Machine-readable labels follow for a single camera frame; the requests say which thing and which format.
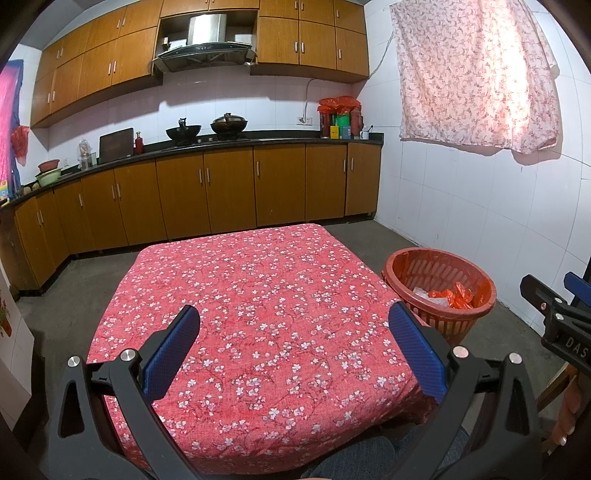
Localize person's leg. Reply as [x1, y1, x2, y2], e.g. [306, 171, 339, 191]
[300, 427, 469, 480]

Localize black countertop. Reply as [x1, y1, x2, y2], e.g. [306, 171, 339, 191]
[0, 132, 385, 210]

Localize brown cutting board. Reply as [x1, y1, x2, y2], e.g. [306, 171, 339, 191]
[99, 128, 134, 163]

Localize black wok with handle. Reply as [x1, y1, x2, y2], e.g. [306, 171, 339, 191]
[165, 117, 202, 143]

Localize wooden plank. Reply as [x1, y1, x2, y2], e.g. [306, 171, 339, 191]
[538, 362, 572, 412]

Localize white power cable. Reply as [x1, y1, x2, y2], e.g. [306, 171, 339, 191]
[303, 78, 321, 120]

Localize small orange plastic bag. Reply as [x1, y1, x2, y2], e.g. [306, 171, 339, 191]
[427, 281, 475, 311]

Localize black gas stove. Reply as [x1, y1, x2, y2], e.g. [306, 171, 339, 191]
[159, 136, 259, 149]

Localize clear plastic bag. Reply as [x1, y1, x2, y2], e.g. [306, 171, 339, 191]
[78, 138, 98, 171]

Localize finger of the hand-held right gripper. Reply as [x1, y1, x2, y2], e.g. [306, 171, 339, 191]
[563, 271, 591, 305]
[520, 274, 571, 325]

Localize red floral blanket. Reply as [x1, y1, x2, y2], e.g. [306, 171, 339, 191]
[87, 224, 439, 476]

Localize pink floral curtain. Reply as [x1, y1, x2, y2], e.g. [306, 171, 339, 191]
[390, 0, 561, 155]

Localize wooden wall cabinets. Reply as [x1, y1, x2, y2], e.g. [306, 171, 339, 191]
[30, 0, 370, 129]

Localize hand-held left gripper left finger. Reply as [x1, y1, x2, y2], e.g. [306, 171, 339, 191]
[46, 304, 206, 480]

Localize wooden base cabinets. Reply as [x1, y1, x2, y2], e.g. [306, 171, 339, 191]
[0, 141, 384, 296]

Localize red plastic bag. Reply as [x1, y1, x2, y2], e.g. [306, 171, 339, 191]
[11, 126, 30, 167]
[318, 96, 361, 115]

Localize pink hanging cloth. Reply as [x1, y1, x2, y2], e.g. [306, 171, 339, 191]
[0, 60, 24, 185]

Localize black lidded wok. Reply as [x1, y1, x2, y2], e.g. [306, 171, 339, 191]
[210, 113, 249, 137]

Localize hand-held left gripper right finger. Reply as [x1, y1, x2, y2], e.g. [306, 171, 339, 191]
[389, 302, 542, 480]

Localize person's right hand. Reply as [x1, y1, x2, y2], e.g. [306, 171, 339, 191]
[551, 367, 583, 457]

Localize clear bubble wrap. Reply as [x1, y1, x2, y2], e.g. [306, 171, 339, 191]
[412, 286, 450, 308]

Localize orange plastic basket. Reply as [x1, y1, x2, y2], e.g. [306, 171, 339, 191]
[382, 248, 497, 347]

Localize white flower-print board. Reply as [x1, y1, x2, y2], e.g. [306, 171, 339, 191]
[0, 272, 35, 411]

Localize steel range hood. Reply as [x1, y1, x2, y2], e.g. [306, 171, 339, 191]
[153, 14, 257, 73]

